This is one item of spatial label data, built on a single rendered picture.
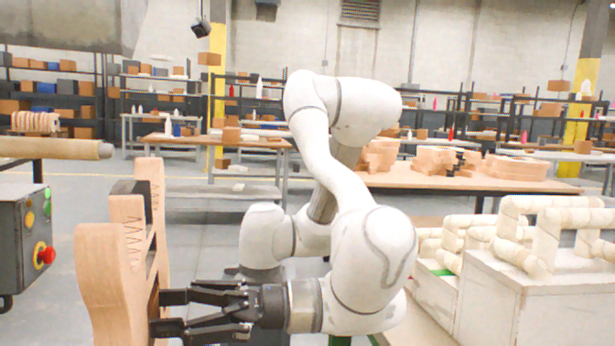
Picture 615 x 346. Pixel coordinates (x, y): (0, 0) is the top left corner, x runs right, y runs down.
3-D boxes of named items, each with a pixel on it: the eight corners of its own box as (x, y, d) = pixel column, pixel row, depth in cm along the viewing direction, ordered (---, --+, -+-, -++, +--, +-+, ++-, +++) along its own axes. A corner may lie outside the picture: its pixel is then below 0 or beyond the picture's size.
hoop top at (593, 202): (508, 216, 69) (510, 198, 69) (494, 210, 72) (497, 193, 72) (607, 216, 74) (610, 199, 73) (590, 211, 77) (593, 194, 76)
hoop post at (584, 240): (584, 259, 74) (594, 207, 73) (568, 252, 77) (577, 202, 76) (599, 258, 75) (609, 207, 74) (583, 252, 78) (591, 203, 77)
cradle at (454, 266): (462, 283, 79) (464, 267, 78) (430, 260, 90) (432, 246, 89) (478, 282, 80) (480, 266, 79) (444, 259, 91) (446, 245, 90)
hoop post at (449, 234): (443, 267, 87) (448, 224, 85) (435, 262, 90) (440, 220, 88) (457, 267, 88) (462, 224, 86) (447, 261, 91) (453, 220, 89)
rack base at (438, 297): (453, 339, 77) (459, 292, 76) (410, 297, 93) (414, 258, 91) (575, 329, 84) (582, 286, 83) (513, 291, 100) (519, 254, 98)
